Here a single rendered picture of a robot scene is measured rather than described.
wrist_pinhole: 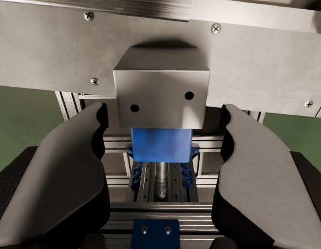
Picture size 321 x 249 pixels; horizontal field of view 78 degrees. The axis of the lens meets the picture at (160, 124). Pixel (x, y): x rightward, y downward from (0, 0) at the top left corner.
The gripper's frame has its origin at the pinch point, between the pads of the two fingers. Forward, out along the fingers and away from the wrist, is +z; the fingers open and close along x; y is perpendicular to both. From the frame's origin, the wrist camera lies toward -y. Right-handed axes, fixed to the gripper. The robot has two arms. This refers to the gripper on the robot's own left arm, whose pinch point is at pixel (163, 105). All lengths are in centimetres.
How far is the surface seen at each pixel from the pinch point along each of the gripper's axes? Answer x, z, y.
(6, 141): -98, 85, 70
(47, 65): -9.1, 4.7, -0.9
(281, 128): 66, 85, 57
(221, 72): 4.5, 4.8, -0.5
